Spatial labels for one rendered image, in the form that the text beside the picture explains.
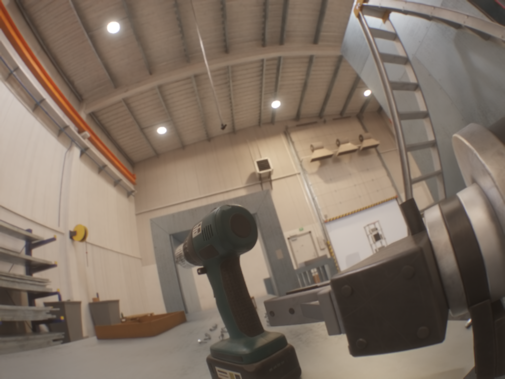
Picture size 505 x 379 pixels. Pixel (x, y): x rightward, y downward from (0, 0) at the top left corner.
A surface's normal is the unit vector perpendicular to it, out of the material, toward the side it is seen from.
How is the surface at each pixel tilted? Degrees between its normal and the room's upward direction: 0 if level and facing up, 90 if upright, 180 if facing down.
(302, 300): 90
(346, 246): 90
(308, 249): 90
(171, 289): 90
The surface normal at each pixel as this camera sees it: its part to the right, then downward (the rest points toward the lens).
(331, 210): 0.00, -0.39
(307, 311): -0.95, 0.18
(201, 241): -0.72, 0.00
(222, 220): 0.31, -0.51
